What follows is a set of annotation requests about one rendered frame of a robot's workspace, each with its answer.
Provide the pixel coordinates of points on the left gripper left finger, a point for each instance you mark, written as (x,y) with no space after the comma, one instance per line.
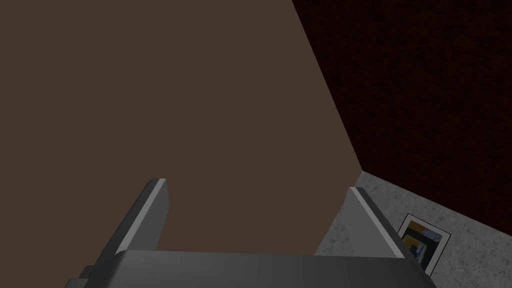
(144,218)

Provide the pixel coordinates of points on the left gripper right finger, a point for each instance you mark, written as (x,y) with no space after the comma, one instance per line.
(362,228)

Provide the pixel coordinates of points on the framed abstract wall picture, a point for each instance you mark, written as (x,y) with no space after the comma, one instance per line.
(424,243)

